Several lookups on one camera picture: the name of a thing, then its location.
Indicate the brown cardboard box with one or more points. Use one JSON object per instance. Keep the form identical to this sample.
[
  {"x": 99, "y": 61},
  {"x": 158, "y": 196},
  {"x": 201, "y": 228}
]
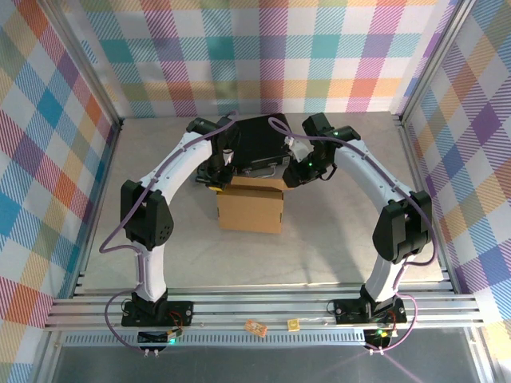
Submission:
[{"x": 251, "y": 207}]

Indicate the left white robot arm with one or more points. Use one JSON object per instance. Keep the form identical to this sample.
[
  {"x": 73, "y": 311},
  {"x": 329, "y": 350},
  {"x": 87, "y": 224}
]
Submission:
[{"x": 171, "y": 167}]

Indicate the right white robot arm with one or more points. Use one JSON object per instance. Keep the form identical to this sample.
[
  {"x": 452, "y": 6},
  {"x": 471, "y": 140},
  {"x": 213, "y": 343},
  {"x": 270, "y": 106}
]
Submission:
[{"x": 367, "y": 167}]

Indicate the black hard case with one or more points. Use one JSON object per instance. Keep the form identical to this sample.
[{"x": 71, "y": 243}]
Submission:
[{"x": 259, "y": 139}]

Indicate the orange paper tag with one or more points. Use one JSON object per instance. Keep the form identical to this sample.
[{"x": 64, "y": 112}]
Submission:
[{"x": 255, "y": 328}]

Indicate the yellow paper tag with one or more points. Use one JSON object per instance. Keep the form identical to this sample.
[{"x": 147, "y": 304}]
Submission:
[{"x": 293, "y": 324}]

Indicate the grey metal base panel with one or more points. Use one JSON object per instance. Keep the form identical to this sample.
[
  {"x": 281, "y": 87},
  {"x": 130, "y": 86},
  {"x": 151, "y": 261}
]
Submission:
[{"x": 259, "y": 365}]

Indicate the right aluminium side rail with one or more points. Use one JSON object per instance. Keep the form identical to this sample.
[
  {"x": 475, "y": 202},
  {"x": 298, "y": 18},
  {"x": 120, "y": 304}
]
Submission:
[{"x": 414, "y": 159}]

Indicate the aluminium side rail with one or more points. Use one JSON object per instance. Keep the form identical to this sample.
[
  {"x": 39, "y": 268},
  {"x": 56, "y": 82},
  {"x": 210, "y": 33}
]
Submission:
[
  {"x": 108, "y": 159},
  {"x": 414, "y": 159}
]

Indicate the left aluminium side rail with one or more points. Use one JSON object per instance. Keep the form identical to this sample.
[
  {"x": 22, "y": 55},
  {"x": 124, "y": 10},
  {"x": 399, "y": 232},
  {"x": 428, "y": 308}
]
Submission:
[{"x": 108, "y": 159}]

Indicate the aluminium mounting rail beam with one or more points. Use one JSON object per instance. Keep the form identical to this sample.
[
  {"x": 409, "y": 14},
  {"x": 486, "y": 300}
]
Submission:
[{"x": 259, "y": 307}]

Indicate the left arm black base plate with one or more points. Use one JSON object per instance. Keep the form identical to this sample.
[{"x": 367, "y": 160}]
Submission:
[{"x": 179, "y": 313}]

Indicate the right aluminium corner post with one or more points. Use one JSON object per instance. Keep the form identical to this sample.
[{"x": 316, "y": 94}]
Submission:
[{"x": 433, "y": 60}]

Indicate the aluminium corner post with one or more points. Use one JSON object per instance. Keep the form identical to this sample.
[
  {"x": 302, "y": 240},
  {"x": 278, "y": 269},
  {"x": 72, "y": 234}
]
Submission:
[
  {"x": 85, "y": 64},
  {"x": 433, "y": 60}
]

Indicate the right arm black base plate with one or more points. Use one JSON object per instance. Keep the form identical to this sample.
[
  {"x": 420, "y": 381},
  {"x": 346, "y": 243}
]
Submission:
[{"x": 347, "y": 311}]

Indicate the left aluminium corner post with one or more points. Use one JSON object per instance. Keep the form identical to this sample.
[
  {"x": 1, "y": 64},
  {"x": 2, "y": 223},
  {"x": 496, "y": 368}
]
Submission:
[{"x": 85, "y": 64}]

